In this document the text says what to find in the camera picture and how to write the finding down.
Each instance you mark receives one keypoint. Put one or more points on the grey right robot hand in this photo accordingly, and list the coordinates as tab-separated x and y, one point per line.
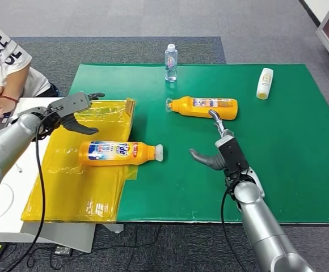
234	156

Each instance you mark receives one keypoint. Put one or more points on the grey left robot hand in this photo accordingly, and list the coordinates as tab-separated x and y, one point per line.
70	105

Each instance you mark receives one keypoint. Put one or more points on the orange detergent bottle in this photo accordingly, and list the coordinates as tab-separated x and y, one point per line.
141	154
187	107

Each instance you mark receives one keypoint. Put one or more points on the person's forearm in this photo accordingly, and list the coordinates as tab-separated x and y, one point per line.
16	84

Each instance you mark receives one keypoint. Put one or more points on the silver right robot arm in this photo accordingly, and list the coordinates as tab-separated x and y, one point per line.
264	229

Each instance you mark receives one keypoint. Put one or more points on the white cream bottle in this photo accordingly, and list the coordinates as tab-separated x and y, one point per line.
265	84

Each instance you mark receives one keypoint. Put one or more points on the clear water bottle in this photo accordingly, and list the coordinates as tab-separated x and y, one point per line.
171	64

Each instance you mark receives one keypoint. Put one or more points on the person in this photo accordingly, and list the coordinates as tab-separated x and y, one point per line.
0	56

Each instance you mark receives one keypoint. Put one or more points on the green table mat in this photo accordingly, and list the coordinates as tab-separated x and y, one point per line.
295	157

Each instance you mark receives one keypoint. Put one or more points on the white side table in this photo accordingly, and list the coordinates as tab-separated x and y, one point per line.
23	187

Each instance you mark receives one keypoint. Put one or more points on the yellow film covered sheet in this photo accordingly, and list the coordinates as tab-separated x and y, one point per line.
68	195

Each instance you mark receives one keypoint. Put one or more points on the grey table foot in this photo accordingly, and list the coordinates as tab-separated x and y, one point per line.
113	228

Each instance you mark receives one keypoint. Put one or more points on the grey table base plate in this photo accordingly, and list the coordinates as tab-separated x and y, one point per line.
68	236

